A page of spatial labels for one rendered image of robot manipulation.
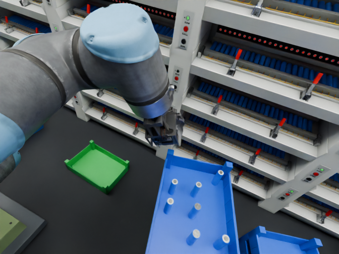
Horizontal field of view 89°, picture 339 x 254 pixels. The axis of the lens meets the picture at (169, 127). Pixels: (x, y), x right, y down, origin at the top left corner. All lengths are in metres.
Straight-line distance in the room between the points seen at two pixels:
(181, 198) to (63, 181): 0.80
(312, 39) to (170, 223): 0.65
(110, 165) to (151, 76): 0.95
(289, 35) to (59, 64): 0.61
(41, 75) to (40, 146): 1.14
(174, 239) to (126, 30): 0.45
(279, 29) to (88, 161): 1.13
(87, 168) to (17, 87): 0.97
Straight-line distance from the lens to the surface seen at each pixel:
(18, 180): 1.28
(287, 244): 0.83
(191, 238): 0.46
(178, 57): 0.75
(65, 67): 0.28
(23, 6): 1.36
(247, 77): 0.74
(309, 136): 0.93
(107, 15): 0.27
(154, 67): 0.26
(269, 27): 0.68
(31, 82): 0.25
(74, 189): 1.13
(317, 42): 0.70
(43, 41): 0.31
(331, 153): 0.91
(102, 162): 1.18
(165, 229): 0.50
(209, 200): 0.56
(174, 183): 0.48
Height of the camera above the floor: 0.97
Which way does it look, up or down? 43 degrees down
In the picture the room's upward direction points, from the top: 11 degrees clockwise
